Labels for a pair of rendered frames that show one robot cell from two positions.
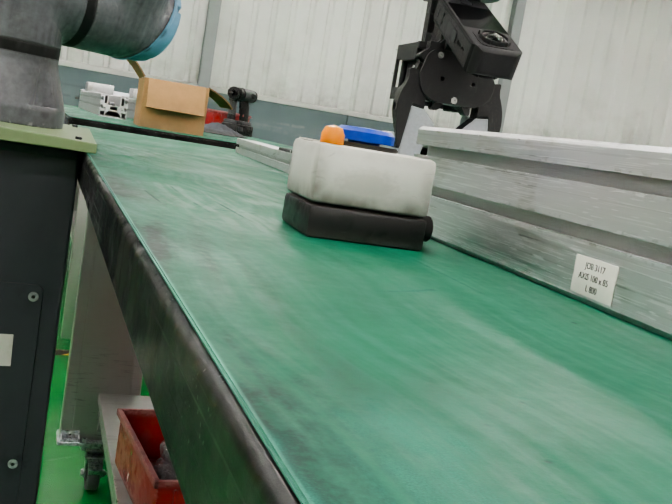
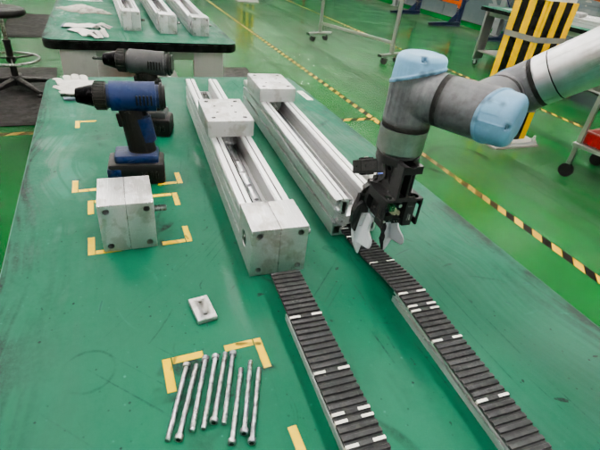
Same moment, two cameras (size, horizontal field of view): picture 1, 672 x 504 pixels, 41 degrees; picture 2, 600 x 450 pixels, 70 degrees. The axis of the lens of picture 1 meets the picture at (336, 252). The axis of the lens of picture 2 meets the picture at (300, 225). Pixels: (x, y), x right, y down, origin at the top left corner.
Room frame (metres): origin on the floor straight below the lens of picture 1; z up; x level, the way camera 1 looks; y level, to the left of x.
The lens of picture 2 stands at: (1.49, -0.30, 1.27)
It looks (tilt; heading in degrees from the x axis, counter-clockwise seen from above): 33 degrees down; 173
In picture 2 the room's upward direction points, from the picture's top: 7 degrees clockwise
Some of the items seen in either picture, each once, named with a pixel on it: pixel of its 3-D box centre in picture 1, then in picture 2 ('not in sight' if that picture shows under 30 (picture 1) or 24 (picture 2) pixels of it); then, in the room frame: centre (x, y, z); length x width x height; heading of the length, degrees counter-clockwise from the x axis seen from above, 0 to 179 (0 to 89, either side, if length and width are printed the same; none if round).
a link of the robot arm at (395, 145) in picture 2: not in sight; (403, 139); (0.84, -0.07, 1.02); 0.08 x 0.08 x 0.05
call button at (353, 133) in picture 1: (364, 142); not in sight; (0.61, -0.01, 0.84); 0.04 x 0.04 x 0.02
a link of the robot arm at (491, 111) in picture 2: not in sight; (482, 109); (0.90, 0.01, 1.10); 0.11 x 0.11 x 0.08; 47
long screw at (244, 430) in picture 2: not in sight; (247, 394); (1.15, -0.30, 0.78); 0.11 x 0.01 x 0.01; 178
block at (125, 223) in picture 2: not in sight; (134, 212); (0.80, -0.52, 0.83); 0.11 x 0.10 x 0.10; 107
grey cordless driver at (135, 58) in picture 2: not in sight; (136, 91); (0.31, -0.64, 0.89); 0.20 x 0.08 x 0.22; 93
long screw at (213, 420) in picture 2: not in sight; (220, 385); (1.13, -0.33, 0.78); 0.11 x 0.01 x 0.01; 178
